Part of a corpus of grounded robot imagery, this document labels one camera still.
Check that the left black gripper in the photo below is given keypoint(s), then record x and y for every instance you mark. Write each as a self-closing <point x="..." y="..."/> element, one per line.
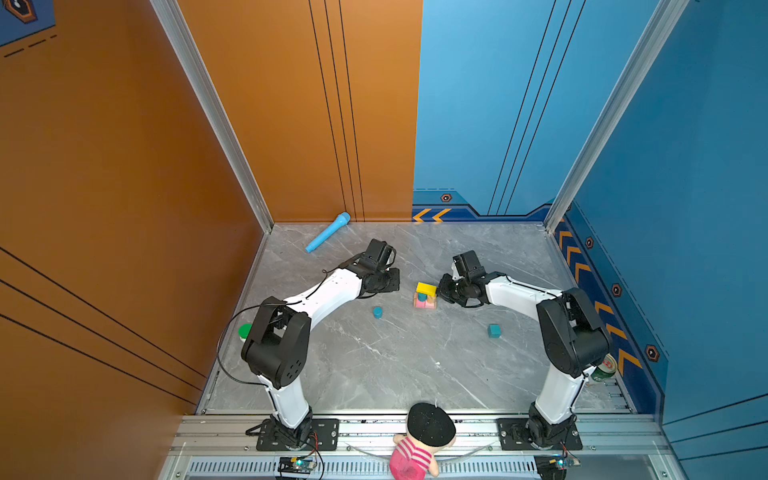
<point x="394" y="285"/>

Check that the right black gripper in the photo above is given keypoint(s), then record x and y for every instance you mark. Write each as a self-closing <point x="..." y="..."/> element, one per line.
<point x="446" y="279"/>

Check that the yellow wood block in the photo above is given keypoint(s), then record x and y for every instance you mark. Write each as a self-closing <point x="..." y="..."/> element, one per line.
<point x="425" y="289"/>

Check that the dark pink wood block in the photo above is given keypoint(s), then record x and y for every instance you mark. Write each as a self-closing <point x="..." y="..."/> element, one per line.
<point x="431" y="304"/>

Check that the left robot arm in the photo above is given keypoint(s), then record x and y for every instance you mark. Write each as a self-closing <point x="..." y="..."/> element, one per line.
<point x="277" y="344"/>

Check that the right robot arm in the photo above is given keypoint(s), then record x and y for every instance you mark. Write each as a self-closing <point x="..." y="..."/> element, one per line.
<point x="574" y="337"/>

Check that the teal cube block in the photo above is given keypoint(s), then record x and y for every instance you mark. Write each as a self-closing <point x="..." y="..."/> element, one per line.
<point x="494" y="331"/>

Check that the blue toy microphone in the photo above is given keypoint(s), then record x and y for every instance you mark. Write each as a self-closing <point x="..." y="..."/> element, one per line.
<point x="340" y="221"/>

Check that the green cap white bottle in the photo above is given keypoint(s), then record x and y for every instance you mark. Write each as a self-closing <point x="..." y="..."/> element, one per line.
<point x="244" y="331"/>

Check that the doll with black hat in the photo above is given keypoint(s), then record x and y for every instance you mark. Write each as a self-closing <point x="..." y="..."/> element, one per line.
<point x="429" y="429"/>

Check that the green beverage can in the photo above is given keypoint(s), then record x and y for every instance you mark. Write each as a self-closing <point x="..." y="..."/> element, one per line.
<point x="606" y="370"/>

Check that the right small circuit board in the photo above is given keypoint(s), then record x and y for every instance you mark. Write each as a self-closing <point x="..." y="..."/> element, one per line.
<point x="564" y="463"/>

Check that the green circuit board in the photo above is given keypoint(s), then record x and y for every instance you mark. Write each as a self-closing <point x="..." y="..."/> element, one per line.
<point x="297" y="467"/>

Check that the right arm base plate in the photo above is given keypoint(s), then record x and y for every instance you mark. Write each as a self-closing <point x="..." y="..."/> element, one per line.
<point x="536" y="434"/>

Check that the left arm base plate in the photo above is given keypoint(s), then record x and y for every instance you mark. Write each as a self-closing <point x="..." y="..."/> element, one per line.
<point x="319" y="433"/>

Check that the aluminium front rail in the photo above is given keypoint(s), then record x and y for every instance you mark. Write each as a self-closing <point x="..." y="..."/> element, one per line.
<point x="614" y="447"/>

